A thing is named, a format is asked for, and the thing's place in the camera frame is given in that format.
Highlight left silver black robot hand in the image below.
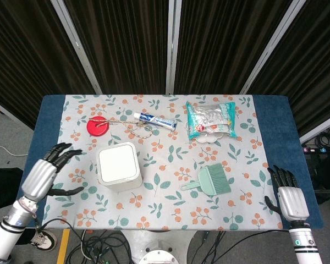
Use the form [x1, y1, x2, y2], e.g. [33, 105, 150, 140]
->
[20, 142, 85, 202]

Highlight aluminium partition rail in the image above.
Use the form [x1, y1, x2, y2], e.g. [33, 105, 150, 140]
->
[0, 96, 34, 130]
[300, 111, 330, 144]

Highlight aluminium partition post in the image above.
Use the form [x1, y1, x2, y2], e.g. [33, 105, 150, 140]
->
[50, 0, 103, 95]
[166, 0, 183, 95]
[240, 0, 308, 95]

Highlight white black sneaker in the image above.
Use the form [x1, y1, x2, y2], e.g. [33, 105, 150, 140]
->
[29, 230, 58, 252]

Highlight blue white toothpaste tube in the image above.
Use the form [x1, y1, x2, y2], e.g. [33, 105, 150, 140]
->
[133, 112, 178, 130]

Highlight black floor cables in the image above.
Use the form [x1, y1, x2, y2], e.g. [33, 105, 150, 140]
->
[200, 229, 291, 264]

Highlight blue table cover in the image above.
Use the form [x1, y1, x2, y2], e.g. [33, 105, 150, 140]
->
[14, 94, 325, 229]

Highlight white floor cable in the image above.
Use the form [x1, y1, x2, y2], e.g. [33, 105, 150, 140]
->
[0, 145, 30, 156]

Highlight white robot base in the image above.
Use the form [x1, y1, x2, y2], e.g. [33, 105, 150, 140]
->
[120, 229, 199, 264]

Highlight black coiled cable bundle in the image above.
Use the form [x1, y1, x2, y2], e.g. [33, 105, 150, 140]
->
[315, 126, 330, 149]

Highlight red round disc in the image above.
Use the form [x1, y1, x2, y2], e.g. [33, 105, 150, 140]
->
[86, 115, 110, 137]

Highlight dark ribbed partition panel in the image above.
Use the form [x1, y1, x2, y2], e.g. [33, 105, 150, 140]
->
[174, 0, 294, 95]
[248, 0, 330, 138]
[0, 0, 96, 130]
[63, 0, 171, 95]

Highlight teal silver snack packet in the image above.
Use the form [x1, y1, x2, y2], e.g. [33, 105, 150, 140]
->
[185, 101, 239, 140]

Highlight white lidded plastic box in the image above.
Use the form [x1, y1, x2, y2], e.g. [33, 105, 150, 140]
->
[95, 142, 143, 193]

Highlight floral leaf-print tablecloth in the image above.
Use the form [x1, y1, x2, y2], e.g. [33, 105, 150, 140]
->
[41, 94, 284, 231]

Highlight black trouser leg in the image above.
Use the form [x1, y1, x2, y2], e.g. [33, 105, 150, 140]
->
[0, 167, 25, 222]

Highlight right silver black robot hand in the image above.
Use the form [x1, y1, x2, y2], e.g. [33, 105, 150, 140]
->
[264, 164, 311, 221]

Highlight mint green hand brush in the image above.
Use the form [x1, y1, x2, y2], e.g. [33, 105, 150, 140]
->
[180, 162, 232, 196]

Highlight black cable tangle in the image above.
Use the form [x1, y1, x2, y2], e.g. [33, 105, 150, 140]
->
[37, 218, 136, 264]

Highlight black bag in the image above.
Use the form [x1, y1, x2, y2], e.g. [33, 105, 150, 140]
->
[307, 151, 330, 191]

